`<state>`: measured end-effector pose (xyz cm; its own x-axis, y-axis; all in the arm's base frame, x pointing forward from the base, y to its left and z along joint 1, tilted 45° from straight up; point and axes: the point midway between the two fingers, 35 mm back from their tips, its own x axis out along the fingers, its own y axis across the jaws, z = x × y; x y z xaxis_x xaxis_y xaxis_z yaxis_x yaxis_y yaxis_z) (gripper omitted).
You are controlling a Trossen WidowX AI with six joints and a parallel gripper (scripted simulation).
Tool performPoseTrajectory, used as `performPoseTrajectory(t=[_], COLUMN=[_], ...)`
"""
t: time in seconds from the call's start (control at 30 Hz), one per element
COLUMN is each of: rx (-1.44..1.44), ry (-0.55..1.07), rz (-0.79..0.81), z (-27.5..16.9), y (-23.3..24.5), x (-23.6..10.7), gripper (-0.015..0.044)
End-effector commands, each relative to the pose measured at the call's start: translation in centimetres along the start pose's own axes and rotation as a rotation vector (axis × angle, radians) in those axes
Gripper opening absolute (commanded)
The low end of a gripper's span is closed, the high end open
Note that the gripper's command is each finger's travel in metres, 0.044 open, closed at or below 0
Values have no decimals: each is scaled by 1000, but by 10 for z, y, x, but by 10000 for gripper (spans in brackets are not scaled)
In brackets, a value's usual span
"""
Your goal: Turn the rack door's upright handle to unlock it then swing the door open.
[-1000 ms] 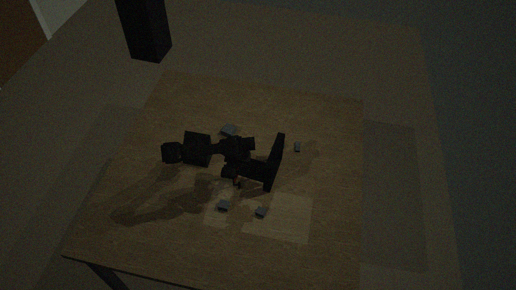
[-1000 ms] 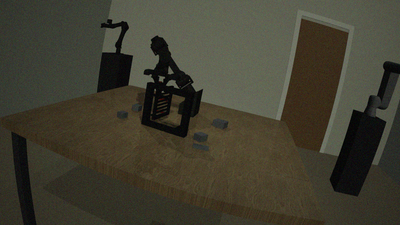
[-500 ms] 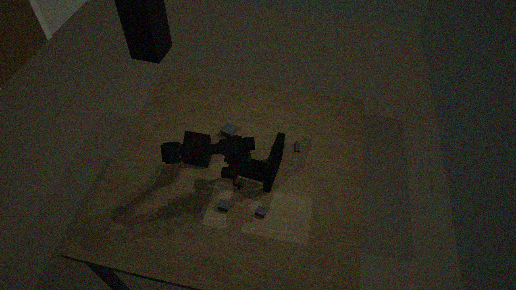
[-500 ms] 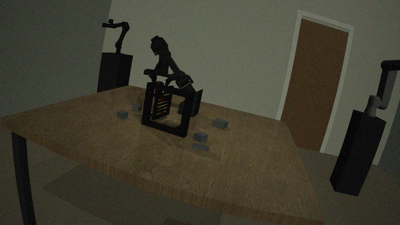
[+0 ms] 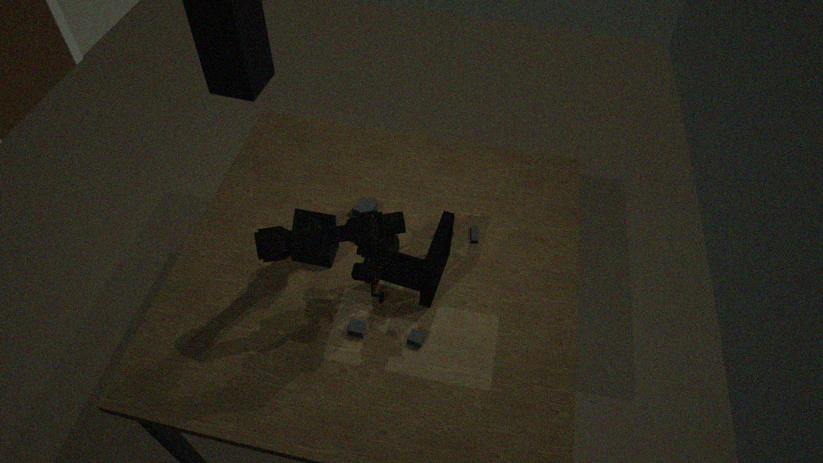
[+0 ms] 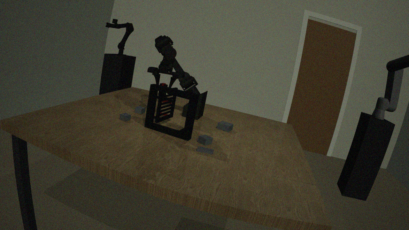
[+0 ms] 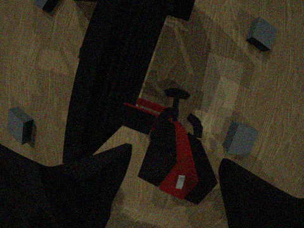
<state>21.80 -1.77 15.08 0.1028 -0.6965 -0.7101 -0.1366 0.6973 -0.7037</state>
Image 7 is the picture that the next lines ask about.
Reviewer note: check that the black vented panel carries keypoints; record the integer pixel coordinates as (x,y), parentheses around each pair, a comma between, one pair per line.
(113,62)

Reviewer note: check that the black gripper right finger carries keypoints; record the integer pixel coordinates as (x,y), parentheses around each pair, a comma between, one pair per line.
(251,202)

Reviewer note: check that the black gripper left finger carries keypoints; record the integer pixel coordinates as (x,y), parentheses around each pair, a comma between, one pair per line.
(76,194)

